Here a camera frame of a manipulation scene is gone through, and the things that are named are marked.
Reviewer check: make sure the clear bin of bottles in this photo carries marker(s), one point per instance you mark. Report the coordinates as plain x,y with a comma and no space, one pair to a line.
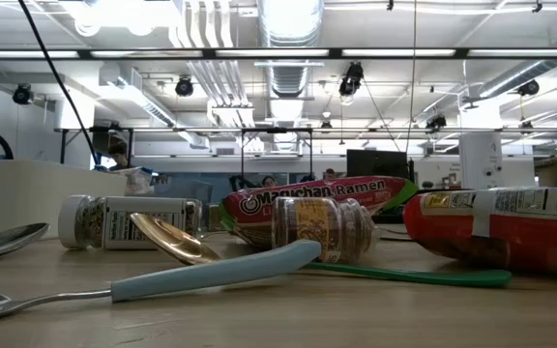
41,203

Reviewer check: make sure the small brown spice jar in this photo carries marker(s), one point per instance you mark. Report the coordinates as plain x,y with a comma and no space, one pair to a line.
317,222

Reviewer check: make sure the black monitor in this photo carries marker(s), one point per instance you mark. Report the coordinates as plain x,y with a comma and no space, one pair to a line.
377,164

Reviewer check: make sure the white square column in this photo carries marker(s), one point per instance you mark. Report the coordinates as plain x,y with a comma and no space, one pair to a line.
481,154

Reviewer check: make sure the white cap spice jar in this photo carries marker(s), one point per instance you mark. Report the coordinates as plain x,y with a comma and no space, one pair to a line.
128,222

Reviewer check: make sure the black ceiling spotlight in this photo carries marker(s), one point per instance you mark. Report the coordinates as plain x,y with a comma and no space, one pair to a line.
22,95
184,87
529,87
351,79
436,122

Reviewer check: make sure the person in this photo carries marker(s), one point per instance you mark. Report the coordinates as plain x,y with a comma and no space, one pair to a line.
120,157
330,173
269,182

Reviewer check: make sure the black rig light bar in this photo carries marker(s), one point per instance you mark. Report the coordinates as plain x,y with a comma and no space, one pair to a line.
336,53

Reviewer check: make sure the clear plastic bag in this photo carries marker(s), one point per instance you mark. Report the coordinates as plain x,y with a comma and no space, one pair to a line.
138,181

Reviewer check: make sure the silver ceiling duct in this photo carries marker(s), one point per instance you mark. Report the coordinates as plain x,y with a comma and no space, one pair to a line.
525,72
290,29

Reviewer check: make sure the Maruchan ramen package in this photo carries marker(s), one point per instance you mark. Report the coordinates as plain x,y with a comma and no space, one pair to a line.
259,208

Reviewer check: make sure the black background rig frame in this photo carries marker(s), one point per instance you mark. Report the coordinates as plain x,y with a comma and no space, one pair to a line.
276,130

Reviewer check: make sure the red orange snack bag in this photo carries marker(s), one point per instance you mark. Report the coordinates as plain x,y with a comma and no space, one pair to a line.
525,241

